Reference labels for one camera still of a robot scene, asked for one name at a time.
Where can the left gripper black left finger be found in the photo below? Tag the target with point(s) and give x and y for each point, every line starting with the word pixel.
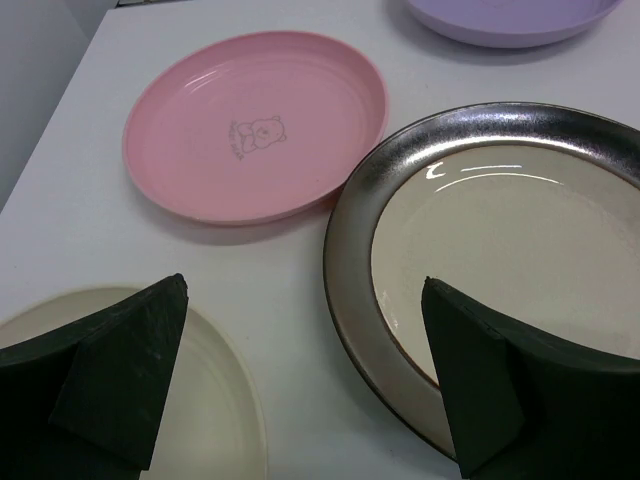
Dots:
pixel 86 400

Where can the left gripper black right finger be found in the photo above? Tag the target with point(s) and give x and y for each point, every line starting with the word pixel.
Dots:
pixel 525 404

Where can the cream plastic plate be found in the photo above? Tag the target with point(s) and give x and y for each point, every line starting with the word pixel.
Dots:
pixel 213 425

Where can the pink plastic bear plate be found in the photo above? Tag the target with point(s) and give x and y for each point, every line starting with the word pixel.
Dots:
pixel 255 128

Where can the lilac plastic plate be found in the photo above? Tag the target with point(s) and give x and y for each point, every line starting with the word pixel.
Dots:
pixel 512 24

